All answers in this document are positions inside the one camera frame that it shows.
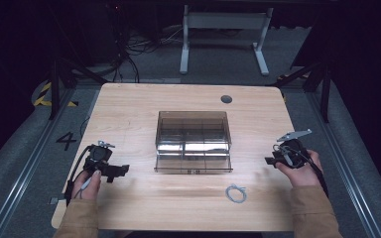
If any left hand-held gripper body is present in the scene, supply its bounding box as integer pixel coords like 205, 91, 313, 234
83, 140, 120, 177

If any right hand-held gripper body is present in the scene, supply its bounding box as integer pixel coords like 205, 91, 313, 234
272, 129, 313, 170

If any pale blue cable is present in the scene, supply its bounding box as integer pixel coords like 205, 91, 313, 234
224, 183, 248, 204

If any clear smoky plastic drawer box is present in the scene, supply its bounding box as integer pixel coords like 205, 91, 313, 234
154, 110, 234, 175

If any person's left hand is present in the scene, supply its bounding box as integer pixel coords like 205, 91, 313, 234
70, 169, 102, 201

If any person's right hand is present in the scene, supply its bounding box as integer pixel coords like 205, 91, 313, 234
275, 149, 323, 188

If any black metal stand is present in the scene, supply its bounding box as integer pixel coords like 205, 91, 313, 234
266, 60, 332, 124
47, 57, 109, 121

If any yellow black hazard tape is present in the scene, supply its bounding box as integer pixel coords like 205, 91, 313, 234
33, 80, 79, 108

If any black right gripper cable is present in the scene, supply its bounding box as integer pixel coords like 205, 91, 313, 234
289, 146, 329, 198

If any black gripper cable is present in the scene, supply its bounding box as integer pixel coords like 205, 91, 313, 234
63, 144, 93, 206
289, 146, 329, 198

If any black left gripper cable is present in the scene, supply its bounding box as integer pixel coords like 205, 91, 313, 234
63, 144, 93, 206

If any grey metal floor rail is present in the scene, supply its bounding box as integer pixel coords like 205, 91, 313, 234
306, 90, 381, 238
0, 86, 77, 238

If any tangle of black floor cables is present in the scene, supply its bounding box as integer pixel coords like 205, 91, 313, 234
111, 25, 187, 83

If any white metal desk frame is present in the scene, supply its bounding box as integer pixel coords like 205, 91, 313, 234
179, 4, 275, 76

